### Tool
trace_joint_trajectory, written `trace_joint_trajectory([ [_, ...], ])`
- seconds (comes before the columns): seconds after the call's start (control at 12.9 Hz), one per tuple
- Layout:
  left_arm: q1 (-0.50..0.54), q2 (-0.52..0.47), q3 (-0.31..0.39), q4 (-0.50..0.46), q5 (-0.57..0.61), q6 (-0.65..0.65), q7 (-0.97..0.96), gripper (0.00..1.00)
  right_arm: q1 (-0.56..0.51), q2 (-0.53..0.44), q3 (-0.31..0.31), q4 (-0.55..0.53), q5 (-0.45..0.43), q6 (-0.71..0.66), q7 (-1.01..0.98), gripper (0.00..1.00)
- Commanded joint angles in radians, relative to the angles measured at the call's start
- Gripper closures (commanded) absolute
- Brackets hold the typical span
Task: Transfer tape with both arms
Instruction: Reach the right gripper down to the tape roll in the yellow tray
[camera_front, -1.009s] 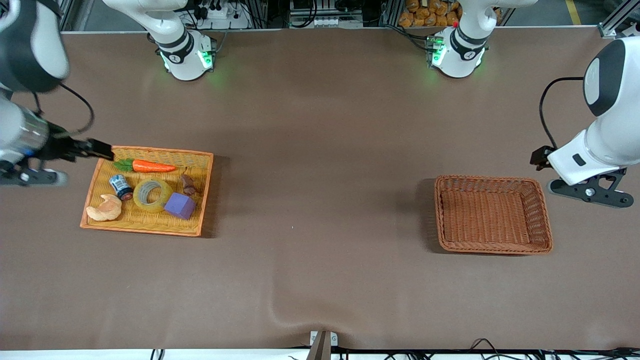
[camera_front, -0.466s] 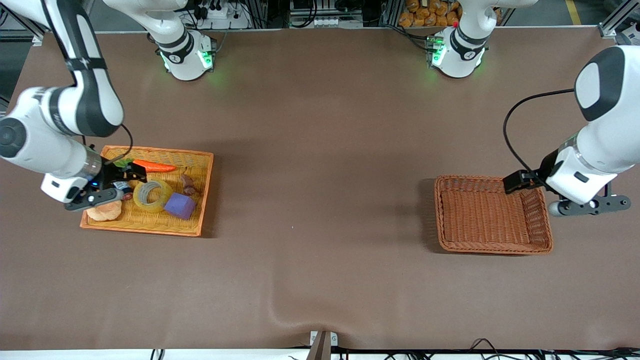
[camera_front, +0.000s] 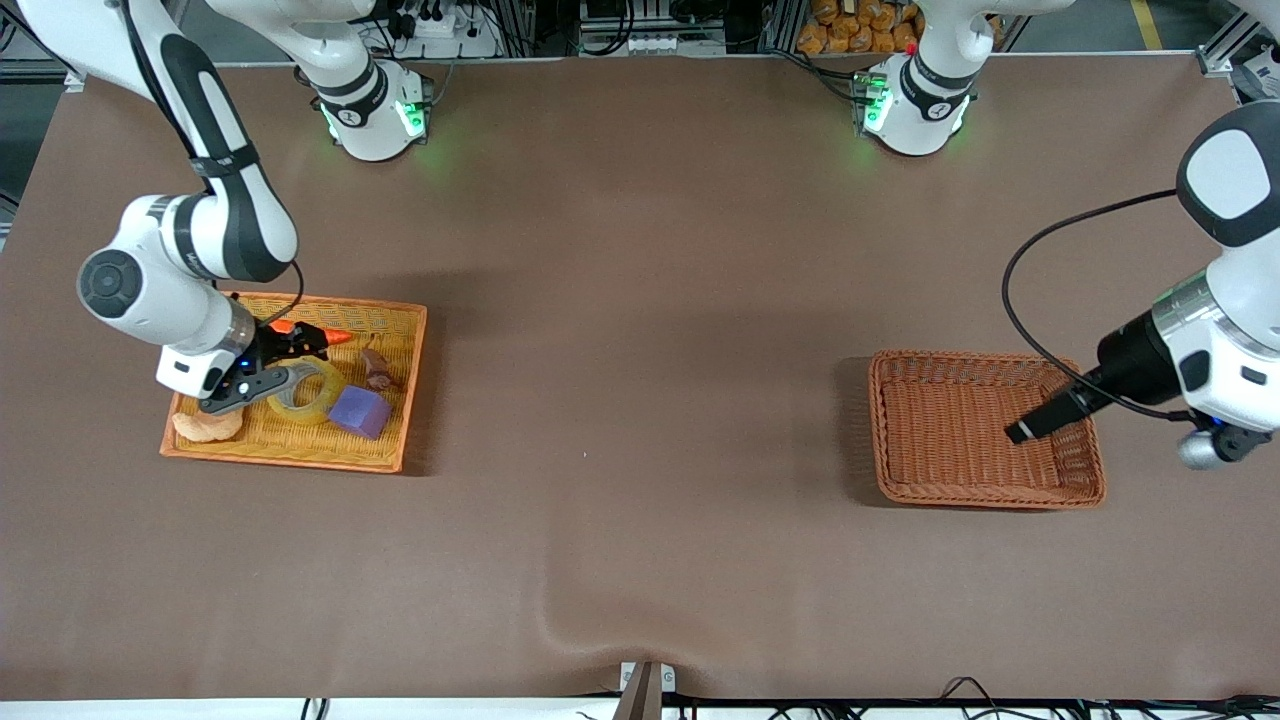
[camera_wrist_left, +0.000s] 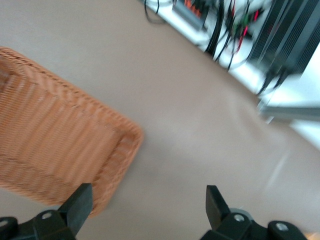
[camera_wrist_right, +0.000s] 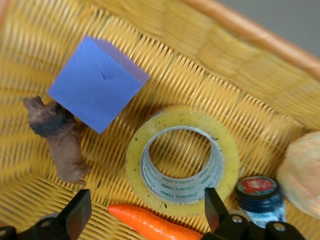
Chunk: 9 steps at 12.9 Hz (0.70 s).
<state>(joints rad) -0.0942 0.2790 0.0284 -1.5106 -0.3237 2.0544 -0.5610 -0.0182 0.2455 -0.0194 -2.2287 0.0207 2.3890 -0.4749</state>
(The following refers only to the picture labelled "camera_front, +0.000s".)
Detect yellow packing tape roll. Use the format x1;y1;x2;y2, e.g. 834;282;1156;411
266;357;348;427

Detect orange toy carrot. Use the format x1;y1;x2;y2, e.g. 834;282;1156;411
268;318;355;347

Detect small brown toy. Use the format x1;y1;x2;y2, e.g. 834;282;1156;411
360;337;395;393

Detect purple cube block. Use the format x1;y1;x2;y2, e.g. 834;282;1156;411
328;385;393;441

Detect orange-yellow woven tray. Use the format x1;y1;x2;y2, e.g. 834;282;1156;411
159;290;429;475

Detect toy croissant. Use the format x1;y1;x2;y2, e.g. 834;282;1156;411
172;402;245;444

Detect brown wicker basket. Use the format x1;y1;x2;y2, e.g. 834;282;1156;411
867;349;1108;511

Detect white power strip with plugs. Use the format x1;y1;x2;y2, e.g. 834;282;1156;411
385;0;498;59

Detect orange bread bag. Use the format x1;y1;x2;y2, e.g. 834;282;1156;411
797;0;923;57

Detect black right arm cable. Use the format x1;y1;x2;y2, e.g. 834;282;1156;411
262;258;305;329

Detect aluminium frame profile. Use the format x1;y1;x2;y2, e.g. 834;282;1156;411
1195;0;1280;101
0;0;91;93

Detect metal table edge bracket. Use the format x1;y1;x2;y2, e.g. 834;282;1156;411
618;660;677;720

